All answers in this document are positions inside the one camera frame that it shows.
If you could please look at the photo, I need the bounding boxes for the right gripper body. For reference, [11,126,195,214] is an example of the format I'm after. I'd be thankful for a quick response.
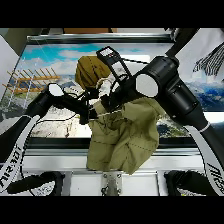
[99,79,138,114]

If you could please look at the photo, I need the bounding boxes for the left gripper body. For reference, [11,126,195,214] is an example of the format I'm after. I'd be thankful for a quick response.
[78,96,101,126]

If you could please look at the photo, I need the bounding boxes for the white fringed garment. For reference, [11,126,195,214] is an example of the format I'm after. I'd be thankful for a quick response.
[173,28,224,84]

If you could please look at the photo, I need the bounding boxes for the mustard brown garment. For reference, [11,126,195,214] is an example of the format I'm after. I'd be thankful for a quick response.
[74,55,112,90]

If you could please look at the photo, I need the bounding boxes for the black cable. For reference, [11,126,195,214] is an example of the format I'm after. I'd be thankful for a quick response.
[34,111,81,126]

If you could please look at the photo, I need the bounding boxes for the olive green garment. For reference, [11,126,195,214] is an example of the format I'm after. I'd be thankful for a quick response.
[85,97,166,176]

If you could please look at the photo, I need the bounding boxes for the silver frame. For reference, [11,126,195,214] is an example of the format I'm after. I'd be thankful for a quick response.
[0,148,224,197]

